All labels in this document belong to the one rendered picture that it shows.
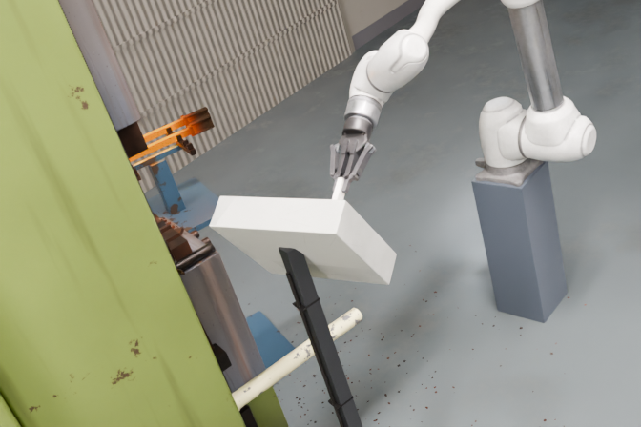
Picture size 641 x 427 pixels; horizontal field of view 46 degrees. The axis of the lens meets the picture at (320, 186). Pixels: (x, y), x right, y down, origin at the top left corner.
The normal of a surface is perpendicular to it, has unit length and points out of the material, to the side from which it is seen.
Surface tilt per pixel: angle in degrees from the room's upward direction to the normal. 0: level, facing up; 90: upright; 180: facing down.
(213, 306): 90
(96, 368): 90
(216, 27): 90
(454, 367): 0
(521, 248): 90
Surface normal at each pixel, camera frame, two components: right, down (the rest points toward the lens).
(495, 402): -0.27, -0.85
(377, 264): 0.85, 0.02
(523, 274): -0.63, 0.51
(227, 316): 0.57, 0.24
